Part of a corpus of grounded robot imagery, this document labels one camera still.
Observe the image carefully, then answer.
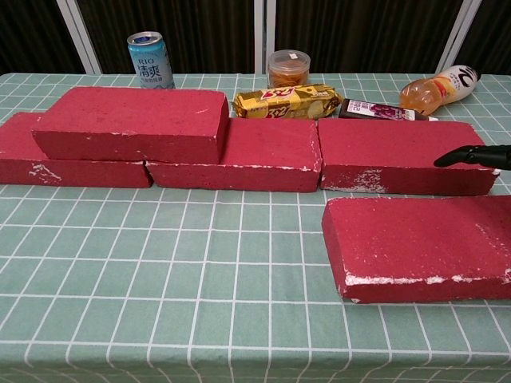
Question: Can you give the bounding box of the yellow biscuit packet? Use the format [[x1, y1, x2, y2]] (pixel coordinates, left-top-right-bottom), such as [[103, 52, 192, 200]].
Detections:
[[232, 83, 344, 120]]

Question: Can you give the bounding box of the clear plastic snack jar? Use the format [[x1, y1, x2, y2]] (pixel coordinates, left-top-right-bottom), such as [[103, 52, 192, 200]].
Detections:
[[267, 49, 311, 89]]

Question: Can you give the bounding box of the dark purple grape drink bottle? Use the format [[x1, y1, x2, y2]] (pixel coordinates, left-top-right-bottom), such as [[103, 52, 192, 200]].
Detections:
[[338, 98, 439, 122]]

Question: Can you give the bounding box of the dark ribbed partition panel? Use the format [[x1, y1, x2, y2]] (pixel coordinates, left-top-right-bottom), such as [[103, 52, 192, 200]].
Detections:
[[0, 0, 87, 75], [275, 0, 466, 74], [446, 0, 511, 75], [77, 0, 259, 75]]

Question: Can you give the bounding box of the green checkered tablecloth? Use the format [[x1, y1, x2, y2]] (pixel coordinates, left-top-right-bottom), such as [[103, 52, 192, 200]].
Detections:
[[0, 71, 511, 383]]

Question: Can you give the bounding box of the white partition frame post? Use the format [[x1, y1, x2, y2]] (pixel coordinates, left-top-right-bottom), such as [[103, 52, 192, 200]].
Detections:
[[435, 0, 484, 74], [255, 0, 277, 74], [55, 0, 103, 75]]

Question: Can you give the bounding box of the orange juice bottle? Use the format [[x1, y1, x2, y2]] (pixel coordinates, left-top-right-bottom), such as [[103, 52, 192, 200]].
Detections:
[[399, 64, 482, 116]]

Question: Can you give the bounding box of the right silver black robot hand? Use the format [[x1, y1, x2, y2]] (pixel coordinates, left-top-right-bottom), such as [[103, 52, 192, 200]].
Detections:
[[434, 144, 511, 171]]

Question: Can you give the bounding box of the light blue drink can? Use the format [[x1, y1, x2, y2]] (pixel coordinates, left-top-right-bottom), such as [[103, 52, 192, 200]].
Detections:
[[126, 30, 176, 89]]

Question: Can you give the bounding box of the red brick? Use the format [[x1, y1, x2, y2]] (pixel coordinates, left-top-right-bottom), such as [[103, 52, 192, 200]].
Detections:
[[318, 118, 502, 196], [145, 118, 323, 195], [321, 195, 511, 305], [30, 87, 231, 164], [0, 112, 155, 188]]

